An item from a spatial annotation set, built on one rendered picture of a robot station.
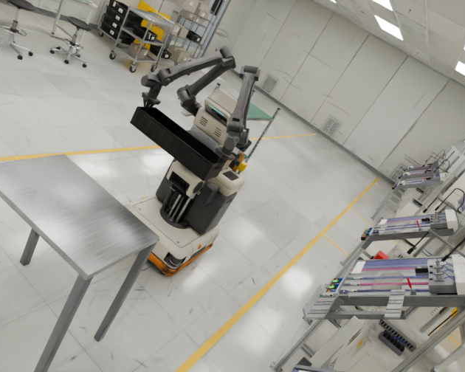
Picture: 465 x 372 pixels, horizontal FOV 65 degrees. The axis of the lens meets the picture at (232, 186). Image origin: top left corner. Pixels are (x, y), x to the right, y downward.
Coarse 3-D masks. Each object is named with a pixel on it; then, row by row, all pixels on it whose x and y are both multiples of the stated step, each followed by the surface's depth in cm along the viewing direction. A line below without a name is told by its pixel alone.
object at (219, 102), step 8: (208, 96) 227; (216, 96) 226; (224, 96) 227; (208, 104) 226; (216, 104) 224; (224, 104) 224; (232, 104) 224; (208, 112) 233; (216, 112) 227; (224, 112) 221; (232, 112) 223; (224, 120) 227
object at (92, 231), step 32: (32, 160) 174; (64, 160) 187; (0, 192) 148; (32, 192) 156; (64, 192) 167; (96, 192) 179; (32, 224) 143; (64, 224) 150; (96, 224) 160; (128, 224) 171; (64, 256) 139; (96, 256) 145; (128, 256) 158; (128, 288) 186; (64, 320) 147
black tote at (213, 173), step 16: (144, 112) 206; (160, 112) 221; (144, 128) 208; (160, 128) 203; (176, 128) 218; (160, 144) 205; (176, 144) 200; (192, 144) 215; (192, 160) 198; (208, 160) 213; (208, 176) 200
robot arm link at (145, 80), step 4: (144, 76) 201; (148, 76) 200; (152, 76) 202; (156, 76) 205; (144, 80) 201; (148, 80) 200; (152, 80) 202; (156, 80) 202; (160, 80) 205; (164, 80) 203; (168, 80) 203; (144, 84) 201; (148, 84) 201; (152, 84) 203; (164, 84) 205; (168, 84) 206
